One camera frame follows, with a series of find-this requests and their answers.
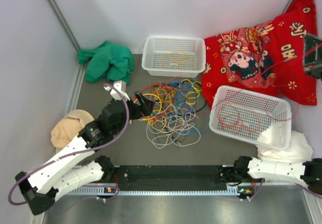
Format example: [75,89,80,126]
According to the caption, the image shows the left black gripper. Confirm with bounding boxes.
[113,92,155,135]

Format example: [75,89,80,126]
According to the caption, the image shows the orange thin cable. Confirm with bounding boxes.
[177,55,197,71]

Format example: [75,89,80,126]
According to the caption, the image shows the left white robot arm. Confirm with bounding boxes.
[15,92,154,215]

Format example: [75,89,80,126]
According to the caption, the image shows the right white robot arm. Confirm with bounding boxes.
[232,34,321,199]

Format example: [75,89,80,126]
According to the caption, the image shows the red patterned cloth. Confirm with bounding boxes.
[201,0,317,106]

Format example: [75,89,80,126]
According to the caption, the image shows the green cloth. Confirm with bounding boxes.
[76,41,135,85]

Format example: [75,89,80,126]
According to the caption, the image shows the white basket at back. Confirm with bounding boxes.
[141,36,206,78]

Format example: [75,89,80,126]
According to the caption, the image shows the white basket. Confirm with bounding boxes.
[141,36,206,78]
[209,86,292,151]

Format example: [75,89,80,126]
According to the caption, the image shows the beige cloth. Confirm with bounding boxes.
[51,109,94,153]

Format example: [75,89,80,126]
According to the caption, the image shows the white basket at right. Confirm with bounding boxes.
[209,86,292,151]

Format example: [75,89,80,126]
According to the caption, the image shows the white cloth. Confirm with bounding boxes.
[258,131,313,163]

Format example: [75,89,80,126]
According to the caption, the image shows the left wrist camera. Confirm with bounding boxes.
[103,81,130,101]

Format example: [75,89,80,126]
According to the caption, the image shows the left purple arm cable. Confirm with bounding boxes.
[8,83,130,206]

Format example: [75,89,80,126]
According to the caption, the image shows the white cable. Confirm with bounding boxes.
[145,105,202,150]

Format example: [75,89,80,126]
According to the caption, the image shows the black cable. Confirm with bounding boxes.
[193,97,207,114]

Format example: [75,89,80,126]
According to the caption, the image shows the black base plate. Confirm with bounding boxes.
[115,165,240,191]

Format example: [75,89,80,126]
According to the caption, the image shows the grey slotted cable duct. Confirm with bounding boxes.
[68,185,255,197]

